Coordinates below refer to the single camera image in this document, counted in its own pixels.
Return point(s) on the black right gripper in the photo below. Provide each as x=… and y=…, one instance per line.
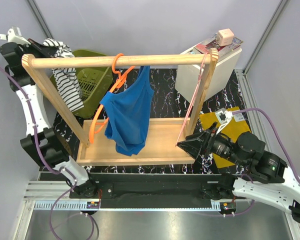
x=192, y=143

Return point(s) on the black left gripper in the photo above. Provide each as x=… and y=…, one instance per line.
x=48, y=51

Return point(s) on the striped white tank top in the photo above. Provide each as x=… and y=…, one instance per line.
x=66, y=80

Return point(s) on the blue tank top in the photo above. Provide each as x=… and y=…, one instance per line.
x=129, y=114

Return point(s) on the orange plastic hanger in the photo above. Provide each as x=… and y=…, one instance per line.
x=115, y=82

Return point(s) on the pink wire hanger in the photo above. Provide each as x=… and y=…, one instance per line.
x=191, y=103

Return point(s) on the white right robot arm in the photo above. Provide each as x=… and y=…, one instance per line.
x=268, y=179

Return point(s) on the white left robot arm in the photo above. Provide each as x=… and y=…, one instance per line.
x=42, y=143

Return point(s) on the wooden clothes rack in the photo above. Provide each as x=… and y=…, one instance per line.
x=160, y=146

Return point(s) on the yellow padded envelope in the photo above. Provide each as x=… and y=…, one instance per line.
x=233, y=130

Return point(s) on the green plastic basket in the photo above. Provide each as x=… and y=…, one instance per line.
x=94, y=83

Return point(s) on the stack of books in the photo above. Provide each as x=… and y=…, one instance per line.
x=206, y=45

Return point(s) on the beige cube power socket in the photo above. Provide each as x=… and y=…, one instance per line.
x=224, y=37

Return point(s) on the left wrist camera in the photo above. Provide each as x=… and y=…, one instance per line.
x=14, y=36

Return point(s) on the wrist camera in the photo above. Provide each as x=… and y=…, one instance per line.
x=224, y=117
x=14, y=36

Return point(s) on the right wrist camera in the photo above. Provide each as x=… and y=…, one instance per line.
x=224, y=117

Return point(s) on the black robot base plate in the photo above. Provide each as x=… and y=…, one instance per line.
x=131, y=191

